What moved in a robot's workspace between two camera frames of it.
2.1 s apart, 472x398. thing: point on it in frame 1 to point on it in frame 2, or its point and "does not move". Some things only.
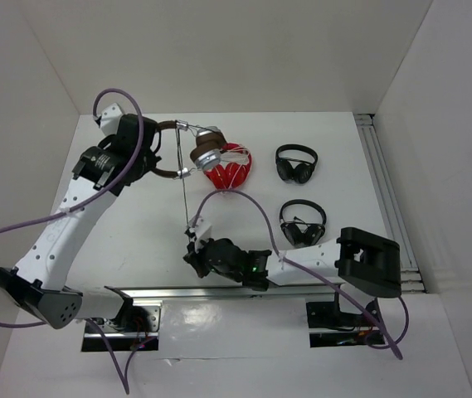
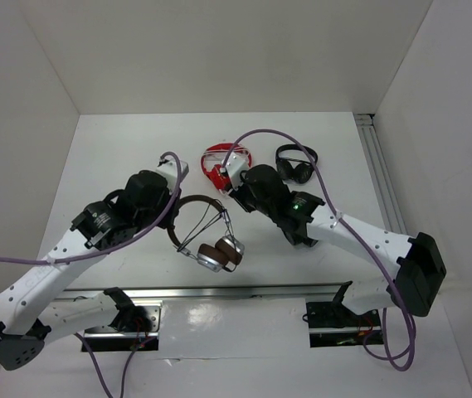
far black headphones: [303, 172] does not move
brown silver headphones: [206, 152] to [225, 255]
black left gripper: [151, 160] to [164, 222]
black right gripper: [195, 258] to [237, 194]
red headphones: [233, 175] does not move
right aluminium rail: [411, 279] does not move
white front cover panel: [274, 327] does not move
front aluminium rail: [187, 292] does not move
